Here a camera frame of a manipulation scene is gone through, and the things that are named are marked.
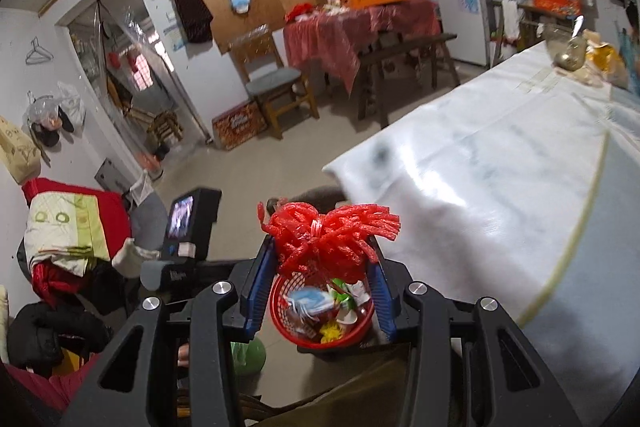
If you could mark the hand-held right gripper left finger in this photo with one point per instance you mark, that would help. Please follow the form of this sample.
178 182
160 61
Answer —
260 287

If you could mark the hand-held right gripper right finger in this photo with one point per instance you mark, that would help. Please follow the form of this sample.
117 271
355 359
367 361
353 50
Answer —
381 302

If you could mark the yellow plastic flowers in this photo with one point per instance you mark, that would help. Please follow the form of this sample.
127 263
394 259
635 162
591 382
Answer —
331 334

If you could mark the red plastic basket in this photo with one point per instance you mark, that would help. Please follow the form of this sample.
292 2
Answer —
320 339

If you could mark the blue white wrapper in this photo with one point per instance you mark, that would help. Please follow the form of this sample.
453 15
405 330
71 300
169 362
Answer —
310 302

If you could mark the white cloth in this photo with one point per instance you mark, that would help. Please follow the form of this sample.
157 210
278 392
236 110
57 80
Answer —
130 257

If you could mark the green plastic bag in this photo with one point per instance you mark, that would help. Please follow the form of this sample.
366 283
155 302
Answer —
247 357

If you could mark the brown round stool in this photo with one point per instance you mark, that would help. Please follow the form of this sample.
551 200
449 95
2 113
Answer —
310 197

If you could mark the small wooden stool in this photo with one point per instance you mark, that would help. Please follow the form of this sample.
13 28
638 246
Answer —
165 127

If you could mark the orange cardboard box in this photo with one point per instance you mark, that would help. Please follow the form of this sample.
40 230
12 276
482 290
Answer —
239 124

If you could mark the red white green quilt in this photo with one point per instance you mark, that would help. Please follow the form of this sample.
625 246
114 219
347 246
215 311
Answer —
70 217

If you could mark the clear plastic door curtain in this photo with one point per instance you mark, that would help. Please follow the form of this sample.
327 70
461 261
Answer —
130 72

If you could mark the wooden chair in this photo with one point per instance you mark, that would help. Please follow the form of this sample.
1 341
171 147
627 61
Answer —
272 77

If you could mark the white plastic bag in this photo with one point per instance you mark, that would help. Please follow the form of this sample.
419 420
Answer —
70 104

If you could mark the black jacket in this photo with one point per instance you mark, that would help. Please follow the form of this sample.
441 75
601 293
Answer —
50 332

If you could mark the clear plastic bag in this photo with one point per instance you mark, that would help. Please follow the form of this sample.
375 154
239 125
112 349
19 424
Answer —
42 114

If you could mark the beige printed bag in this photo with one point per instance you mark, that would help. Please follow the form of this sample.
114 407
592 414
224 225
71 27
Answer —
15 152

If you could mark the black hanging cloth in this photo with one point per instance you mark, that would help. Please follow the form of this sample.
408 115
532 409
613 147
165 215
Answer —
187 7

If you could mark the side table with red cloth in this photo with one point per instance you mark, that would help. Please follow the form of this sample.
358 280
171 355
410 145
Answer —
360 32

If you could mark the wooden bench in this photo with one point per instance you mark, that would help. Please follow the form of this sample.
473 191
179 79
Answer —
400 44

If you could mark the glass bowl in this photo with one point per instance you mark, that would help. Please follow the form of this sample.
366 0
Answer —
570 54

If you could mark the yellow snack bag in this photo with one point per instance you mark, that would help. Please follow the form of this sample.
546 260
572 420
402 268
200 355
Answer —
605 62

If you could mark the metal spoon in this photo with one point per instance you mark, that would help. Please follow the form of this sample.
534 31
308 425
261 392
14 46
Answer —
576 27

